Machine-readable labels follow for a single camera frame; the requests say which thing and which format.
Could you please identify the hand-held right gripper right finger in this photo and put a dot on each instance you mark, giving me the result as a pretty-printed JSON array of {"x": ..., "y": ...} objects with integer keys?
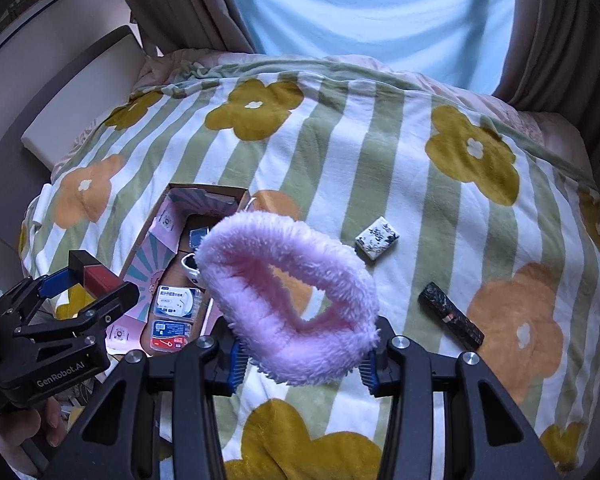
[{"x": 368, "y": 371}]

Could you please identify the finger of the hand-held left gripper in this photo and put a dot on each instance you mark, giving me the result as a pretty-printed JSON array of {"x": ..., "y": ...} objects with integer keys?
[
  {"x": 105, "y": 312},
  {"x": 55, "y": 284}
]

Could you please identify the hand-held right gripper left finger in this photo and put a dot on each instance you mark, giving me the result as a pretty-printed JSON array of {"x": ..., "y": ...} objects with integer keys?
[{"x": 237, "y": 365}]

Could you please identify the dark red lipstick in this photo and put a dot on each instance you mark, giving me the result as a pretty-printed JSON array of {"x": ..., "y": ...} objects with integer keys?
[{"x": 99, "y": 277}]

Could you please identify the cardboard box with pink print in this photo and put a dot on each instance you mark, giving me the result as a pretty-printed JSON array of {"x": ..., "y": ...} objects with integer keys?
[{"x": 150, "y": 265}]

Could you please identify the red and blue floss box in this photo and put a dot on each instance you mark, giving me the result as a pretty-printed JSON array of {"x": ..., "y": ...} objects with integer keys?
[{"x": 171, "y": 334}]

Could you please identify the white floss pick box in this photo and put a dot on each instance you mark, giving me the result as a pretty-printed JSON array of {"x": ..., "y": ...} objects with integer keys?
[{"x": 176, "y": 302}]

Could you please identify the pink fluffy scrunchie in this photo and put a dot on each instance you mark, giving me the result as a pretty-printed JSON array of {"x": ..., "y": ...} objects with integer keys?
[{"x": 240, "y": 252}]

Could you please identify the small blue box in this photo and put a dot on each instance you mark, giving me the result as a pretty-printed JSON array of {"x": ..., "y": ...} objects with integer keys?
[{"x": 198, "y": 238}]

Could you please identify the person's left hand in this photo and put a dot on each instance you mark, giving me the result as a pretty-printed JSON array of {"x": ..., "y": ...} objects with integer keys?
[{"x": 15, "y": 430}]

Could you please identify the black rolled bag packet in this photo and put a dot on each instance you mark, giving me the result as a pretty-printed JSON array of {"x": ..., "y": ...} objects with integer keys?
[{"x": 450, "y": 315}]

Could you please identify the black and white tissue packet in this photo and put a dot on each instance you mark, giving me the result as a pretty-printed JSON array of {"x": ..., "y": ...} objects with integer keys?
[{"x": 377, "y": 237}]

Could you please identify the white bed headboard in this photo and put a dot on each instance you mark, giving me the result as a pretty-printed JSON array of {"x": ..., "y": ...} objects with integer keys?
[{"x": 85, "y": 100}]

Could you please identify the striped flower blanket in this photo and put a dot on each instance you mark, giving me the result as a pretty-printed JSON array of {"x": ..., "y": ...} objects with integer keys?
[{"x": 360, "y": 150}]

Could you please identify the brown curtain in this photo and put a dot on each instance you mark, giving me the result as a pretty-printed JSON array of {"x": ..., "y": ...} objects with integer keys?
[
  {"x": 180, "y": 5},
  {"x": 565, "y": 40}
]

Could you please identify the light blue sheer curtain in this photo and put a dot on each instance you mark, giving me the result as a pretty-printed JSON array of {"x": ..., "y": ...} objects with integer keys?
[{"x": 370, "y": 15}]

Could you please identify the framed wall picture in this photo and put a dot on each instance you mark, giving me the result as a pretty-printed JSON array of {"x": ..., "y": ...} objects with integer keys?
[{"x": 15, "y": 5}]

